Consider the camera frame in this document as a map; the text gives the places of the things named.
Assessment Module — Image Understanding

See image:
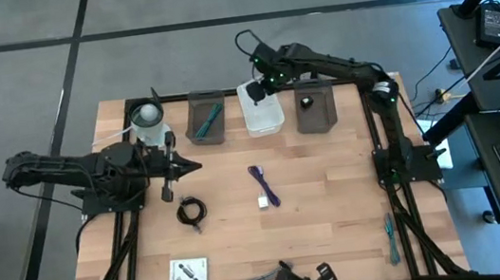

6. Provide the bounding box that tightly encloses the black aluminium table frame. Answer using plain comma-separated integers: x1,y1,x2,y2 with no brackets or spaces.
47,58,472,280

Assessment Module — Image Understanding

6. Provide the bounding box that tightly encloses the purple braided cable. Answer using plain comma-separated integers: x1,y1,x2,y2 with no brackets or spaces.
247,161,282,211

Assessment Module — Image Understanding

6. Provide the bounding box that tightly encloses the black floor cable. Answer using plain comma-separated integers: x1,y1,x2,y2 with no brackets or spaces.
403,46,462,116

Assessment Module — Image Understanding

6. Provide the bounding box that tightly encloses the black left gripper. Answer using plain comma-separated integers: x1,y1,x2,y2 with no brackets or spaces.
142,126,207,206

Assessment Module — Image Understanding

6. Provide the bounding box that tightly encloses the black power adapter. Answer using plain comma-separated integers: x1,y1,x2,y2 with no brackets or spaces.
471,1,500,52

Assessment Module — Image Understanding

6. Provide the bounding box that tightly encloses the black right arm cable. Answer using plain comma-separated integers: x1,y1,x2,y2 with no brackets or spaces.
232,27,266,66

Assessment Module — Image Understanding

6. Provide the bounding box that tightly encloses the white plastic bin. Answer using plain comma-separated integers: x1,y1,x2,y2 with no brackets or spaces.
235,76,287,140

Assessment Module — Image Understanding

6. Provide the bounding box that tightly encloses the dark grey plastic bin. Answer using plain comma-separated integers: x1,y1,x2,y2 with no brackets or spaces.
290,75,340,136
180,86,231,149

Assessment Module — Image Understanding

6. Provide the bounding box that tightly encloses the yellow power plug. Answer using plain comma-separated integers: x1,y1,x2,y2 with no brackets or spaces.
432,85,454,104

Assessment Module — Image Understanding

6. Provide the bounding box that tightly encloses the white fan cable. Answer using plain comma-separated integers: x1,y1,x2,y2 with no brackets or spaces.
89,124,137,147

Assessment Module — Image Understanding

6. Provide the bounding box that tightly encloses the white booklet with pen print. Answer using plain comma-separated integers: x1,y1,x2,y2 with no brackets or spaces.
165,255,212,280

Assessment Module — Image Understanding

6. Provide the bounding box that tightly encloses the black caster wheel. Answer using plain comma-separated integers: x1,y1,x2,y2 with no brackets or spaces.
480,208,498,226

